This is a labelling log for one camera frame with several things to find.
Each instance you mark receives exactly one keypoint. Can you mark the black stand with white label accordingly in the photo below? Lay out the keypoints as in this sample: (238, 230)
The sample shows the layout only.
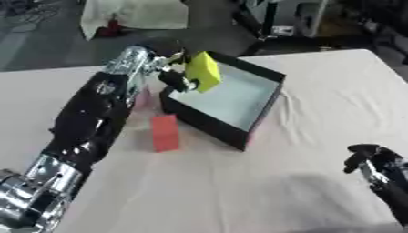
(263, 24)

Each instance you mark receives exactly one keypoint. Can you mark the red rectangular block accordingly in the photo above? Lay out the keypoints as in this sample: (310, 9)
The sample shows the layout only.
(166, 133)

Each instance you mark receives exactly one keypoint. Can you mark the small red object on floor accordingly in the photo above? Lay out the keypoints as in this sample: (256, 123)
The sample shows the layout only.
(110, 28)

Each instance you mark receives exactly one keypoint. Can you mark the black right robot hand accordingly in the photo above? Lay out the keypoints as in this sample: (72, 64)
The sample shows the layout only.
(380, 170)

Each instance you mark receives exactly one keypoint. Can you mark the yellow rectangular block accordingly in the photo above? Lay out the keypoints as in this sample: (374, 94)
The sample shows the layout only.
(205, 72)

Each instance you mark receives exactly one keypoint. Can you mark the white cloth covered table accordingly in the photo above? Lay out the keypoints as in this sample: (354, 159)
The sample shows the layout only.
(135, 15)

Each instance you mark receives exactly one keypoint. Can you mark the black box with white inside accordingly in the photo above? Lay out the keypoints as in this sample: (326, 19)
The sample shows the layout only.
(225, 97)

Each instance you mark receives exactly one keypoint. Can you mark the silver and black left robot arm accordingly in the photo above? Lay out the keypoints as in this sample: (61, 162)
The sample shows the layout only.
(85, 121)

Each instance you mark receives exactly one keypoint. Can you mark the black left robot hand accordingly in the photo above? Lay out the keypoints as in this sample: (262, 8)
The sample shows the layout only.
(171, 65)

